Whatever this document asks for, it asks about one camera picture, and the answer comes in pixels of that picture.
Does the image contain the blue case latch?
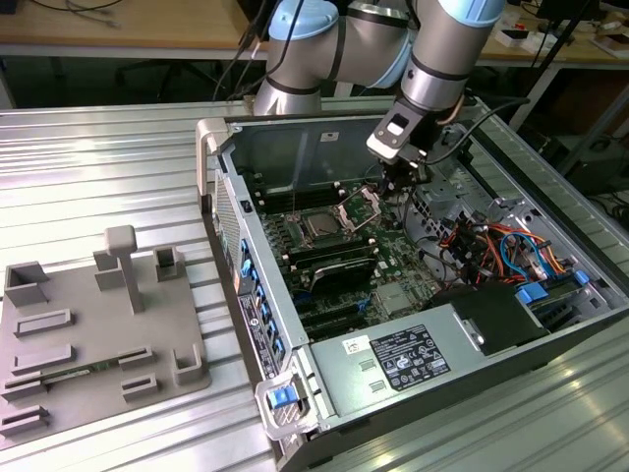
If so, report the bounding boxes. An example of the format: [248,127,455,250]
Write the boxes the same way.
[267,387,301,410]

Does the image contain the green RAM stick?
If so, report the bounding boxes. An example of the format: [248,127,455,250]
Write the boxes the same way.
[41,361,122,384]

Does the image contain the small white box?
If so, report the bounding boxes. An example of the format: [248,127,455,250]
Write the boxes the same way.
[494,28,536,50]

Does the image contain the silver chipset heatsink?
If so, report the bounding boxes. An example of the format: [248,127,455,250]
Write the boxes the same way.
[375,284,419,316]

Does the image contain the black plastic air shroud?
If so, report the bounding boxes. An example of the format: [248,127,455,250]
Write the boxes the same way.
[426,283,547,356]

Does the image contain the open grey PC case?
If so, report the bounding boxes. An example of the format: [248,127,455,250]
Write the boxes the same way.
[195,105,629,472]

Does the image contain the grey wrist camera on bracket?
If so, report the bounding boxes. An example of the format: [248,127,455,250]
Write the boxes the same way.
[366,104,429,164]

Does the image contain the grey power supply unit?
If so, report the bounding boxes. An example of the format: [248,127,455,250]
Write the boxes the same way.
[307,302,492,419]

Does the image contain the metal socket cover frame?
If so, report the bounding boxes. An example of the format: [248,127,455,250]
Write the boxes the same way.
[336,188,384,235]

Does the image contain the green motherboard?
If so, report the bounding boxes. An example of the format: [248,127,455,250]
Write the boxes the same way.
[257,176,463,345]

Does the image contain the coloured wire bundle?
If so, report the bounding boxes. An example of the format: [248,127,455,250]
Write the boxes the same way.
[439,218,577,289]

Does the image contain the wooden desk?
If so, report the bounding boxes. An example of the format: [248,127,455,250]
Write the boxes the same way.
[0,0,629,68]

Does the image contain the pink flat box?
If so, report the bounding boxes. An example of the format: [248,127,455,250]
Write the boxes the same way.
[594,32,629,55]

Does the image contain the black RAM slot row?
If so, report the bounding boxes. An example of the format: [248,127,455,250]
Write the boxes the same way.
[255,179,341,211]

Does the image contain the black RAM stick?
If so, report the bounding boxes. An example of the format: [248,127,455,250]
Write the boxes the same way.
[284,235,378,270]

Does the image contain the perforated grey drive cage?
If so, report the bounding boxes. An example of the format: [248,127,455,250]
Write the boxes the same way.
[402,147,492,238]

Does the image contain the CPU socket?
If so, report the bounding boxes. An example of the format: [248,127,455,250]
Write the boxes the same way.
[289,208,353,247]

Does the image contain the grey parts rack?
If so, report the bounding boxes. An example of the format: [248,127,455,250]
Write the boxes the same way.
[0,224,213,442]

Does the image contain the black graphics card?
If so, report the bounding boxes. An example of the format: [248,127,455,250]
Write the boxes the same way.
[308,258,378,297]

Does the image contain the blue disk carrier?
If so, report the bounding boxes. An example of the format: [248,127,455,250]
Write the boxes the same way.
[515,282,549,307]

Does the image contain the silver CPU plate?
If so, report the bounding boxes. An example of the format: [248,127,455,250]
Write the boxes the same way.
[300,213,345,238]

